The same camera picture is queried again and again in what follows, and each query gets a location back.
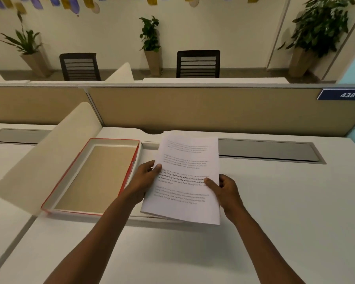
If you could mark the person's right hand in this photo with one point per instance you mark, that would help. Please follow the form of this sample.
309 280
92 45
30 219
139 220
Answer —
229 198

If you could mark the person's right forearm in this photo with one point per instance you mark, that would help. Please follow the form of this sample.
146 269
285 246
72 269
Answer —
263 251

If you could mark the white printed paper sheets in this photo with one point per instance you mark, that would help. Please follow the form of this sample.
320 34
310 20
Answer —
183 177

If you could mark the slim potted plant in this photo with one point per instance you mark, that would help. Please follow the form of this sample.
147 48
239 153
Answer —
151 45

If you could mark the cream curved desk divider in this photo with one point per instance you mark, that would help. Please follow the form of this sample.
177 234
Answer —
50 158
120 74

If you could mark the person's left forearm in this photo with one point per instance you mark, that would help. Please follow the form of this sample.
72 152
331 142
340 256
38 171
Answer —
94 242

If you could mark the person's right thumb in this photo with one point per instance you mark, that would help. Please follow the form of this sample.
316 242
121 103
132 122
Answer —
210 184

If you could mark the long-leaf potted plant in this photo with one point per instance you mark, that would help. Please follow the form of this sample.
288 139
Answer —
29 51

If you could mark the person's left hand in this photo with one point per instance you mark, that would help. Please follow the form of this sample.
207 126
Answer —
139 181

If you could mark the large bushy potted plant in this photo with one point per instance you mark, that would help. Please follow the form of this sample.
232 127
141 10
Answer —
316 35

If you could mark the black slatted office chair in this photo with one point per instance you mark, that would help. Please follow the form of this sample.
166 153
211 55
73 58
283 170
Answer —
80 67
198 64

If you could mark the blue and yellow wall decorations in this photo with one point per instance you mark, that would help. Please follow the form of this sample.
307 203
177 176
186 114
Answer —
56 2

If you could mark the person's left thumb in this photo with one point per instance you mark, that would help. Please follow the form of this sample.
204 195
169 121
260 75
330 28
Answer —
156 170

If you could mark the red-edged cardboard box tray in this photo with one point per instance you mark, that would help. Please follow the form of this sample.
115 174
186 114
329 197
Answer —
94 177

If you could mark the blue number sign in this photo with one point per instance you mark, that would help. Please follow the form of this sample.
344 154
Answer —
342 94

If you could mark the beige partition panel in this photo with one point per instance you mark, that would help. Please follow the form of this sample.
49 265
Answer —
35 104
216 110

